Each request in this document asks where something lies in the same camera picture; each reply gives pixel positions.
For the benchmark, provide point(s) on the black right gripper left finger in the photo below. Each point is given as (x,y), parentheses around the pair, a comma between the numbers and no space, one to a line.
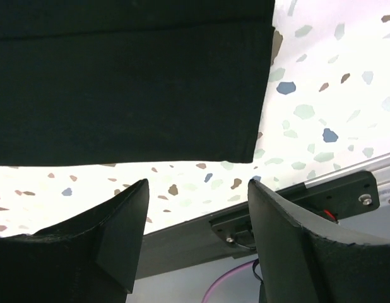
(92,257)

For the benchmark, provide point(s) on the aluminium table frame rail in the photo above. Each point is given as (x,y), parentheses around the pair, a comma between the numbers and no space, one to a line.
(378,166)

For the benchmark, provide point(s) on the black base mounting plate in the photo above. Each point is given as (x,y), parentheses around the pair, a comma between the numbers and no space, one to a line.
(228,232)

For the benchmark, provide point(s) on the black t-shirt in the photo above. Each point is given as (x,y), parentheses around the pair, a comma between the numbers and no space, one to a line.
(96,82)

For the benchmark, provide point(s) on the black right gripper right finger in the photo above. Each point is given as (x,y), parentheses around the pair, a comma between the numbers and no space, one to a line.
(306,258)

